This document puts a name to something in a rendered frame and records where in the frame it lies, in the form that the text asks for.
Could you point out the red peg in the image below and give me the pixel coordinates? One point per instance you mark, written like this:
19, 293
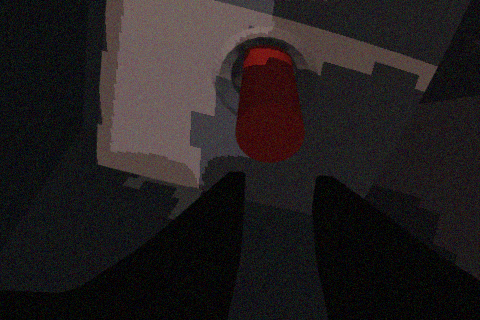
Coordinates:
269, 124

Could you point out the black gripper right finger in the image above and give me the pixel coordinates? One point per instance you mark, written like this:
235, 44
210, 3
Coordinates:
372, 269

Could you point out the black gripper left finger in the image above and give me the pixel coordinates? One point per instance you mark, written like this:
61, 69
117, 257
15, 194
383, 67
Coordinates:
186, 272

